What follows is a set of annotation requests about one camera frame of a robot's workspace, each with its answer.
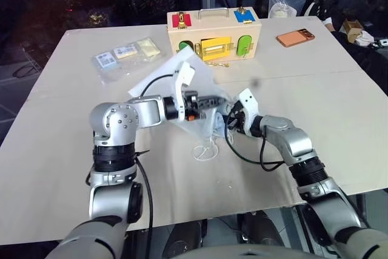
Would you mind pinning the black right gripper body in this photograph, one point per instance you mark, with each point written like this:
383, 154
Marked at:
238, 119

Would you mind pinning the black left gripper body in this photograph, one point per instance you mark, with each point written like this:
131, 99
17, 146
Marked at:
191, 102

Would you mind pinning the light blue towel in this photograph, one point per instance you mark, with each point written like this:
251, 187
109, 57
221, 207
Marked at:
219, 123

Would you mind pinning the clear plastic bag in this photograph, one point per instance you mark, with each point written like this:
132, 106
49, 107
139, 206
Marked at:
200, 71
285, 5

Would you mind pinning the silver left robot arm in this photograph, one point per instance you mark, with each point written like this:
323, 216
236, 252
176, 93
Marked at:
121, 119

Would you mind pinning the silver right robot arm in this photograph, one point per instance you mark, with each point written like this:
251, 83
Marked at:
291, 140

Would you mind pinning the pale yellow plastic packet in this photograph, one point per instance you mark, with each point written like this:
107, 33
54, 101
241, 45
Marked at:
148, 47

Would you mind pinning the white label plastic packet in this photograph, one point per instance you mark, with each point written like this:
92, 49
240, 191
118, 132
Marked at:
124, 52

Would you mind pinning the blue label plastic packet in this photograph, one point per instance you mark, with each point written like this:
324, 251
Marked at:
104, 61

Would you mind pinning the orange smartphone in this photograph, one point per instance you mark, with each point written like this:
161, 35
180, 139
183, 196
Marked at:
295, 38

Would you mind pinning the grey robot torso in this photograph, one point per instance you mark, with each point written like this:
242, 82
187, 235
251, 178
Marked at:
242, 253

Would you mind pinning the person's dark trouser leg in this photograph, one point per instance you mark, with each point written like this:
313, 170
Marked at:
360, 59

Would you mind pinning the small open cardboard box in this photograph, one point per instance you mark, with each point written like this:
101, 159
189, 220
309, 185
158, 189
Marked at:
351, 30

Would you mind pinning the crumpled white cloth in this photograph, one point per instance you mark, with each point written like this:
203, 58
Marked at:
365, 38

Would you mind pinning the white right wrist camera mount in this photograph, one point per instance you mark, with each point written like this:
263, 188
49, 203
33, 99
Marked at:
247, 101

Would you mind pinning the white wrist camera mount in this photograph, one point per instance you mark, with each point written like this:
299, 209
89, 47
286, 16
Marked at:
247, 101
183, 77

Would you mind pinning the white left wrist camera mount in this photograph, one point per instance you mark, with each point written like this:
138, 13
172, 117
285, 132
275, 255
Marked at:
183, 77

